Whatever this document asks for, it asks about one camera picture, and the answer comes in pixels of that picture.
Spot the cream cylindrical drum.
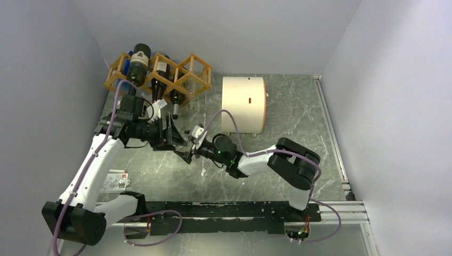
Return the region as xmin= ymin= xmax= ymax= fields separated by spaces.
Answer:
xmin=221 ymin=76 xmax=268 ymax=134

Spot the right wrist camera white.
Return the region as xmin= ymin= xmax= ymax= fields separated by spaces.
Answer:
xmin=190 ymin=125 xmax=205 ymax=143

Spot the white paper card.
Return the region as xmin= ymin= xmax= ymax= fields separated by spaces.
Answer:
xmin=100 ymin=169 xmax=130 ymax=194

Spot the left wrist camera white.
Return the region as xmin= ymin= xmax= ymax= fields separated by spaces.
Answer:
xmin=147 ymin=99 xmax=167 ymax=123

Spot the blue glass bottle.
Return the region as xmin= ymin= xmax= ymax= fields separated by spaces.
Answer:
xmin=122 ymin=59 xmax=131 ymax=76

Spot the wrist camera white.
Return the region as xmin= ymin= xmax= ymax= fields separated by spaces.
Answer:
xmin=190 ymin=125 xmax=205 ymax=143
xmin=147 ymin=99 xmax=167 ymax=123

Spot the dark green bottle silver cap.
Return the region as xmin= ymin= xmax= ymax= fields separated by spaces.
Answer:
xmin=169 ymin=89 xmax=186 ymax=119

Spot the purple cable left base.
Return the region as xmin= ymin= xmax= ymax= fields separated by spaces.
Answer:
xmin=123 ymin=210 xmax=183 ymax=247

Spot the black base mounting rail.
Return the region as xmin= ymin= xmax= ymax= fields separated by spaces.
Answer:
xmin=122 ymin=201 xmax=322 ymax=237

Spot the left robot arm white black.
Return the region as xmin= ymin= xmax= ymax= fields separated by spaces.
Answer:
xmin=42 ymin=95 xmax=187 ymax=246

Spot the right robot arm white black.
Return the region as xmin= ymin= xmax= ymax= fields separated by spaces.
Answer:
xmin=175 ymin=125 xmax=321 ymax=221

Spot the dark bottle gold foil neck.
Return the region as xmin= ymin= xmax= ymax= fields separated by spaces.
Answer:
xmin=151 ymin=61 xmax=170 ymax=103

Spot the wooden hexagonal wine rack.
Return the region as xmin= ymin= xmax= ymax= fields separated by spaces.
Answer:
xmin=103 ymin=52 xmax=213 ymax=106

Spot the dark green labelled wine bottle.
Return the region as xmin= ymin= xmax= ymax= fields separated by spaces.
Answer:
xmin=126 ymin=43 xmax=151 ymax=87

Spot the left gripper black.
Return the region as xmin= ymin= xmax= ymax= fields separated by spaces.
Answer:
xmin=134 ymin=113 xmax=188 ymax=151

